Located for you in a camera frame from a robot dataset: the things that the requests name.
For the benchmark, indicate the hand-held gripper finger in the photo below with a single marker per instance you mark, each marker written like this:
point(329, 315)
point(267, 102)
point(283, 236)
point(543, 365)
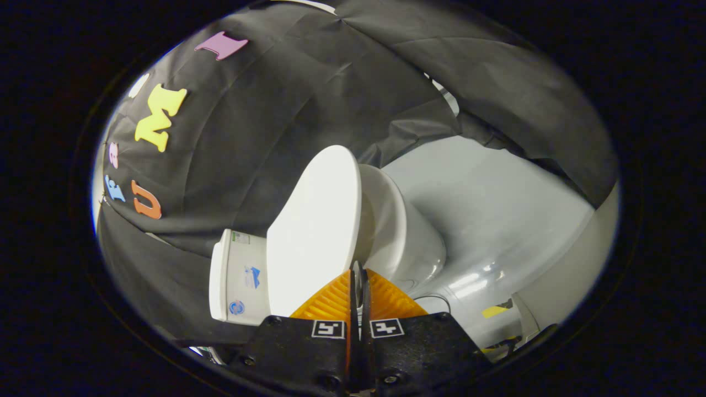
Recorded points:
point(354, 358)
point(366, 358)

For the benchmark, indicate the white toilet tank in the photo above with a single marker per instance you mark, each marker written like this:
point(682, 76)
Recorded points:
point(240, 275)

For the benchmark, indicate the yellow tape strip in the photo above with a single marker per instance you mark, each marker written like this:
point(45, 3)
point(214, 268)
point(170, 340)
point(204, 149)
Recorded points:
point(495, 311)

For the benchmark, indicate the black backdrop cloth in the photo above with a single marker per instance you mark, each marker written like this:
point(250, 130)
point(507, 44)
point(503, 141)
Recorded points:
point(276, 99)

